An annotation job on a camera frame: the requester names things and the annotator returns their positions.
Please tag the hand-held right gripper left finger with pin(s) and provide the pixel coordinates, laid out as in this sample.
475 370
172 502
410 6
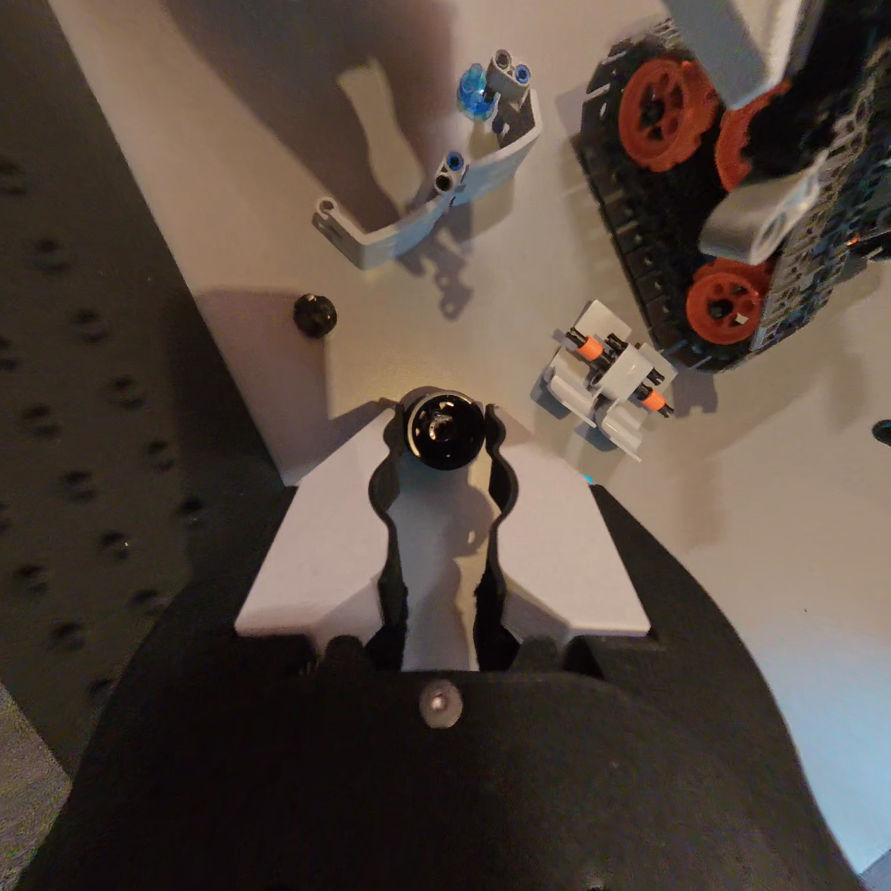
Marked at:
313 557

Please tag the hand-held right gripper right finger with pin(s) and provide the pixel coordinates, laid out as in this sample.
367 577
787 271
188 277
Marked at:
571 557

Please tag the small black wheel assembly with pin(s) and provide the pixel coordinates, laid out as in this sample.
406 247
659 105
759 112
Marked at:
443 428

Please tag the grey curved panel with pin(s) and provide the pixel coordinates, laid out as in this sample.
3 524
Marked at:
481 181

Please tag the small grey orange connector assembly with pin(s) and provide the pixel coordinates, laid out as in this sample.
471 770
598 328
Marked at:
613 376

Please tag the small black nut piece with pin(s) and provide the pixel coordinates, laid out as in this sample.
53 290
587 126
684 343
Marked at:
315 315

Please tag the black perforated board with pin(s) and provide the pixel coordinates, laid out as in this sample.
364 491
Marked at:
98 418

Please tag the grey orange tracked toy robot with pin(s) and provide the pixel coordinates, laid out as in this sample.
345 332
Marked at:
780 167

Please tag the blue round stud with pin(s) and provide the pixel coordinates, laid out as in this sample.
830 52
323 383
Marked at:
474 95

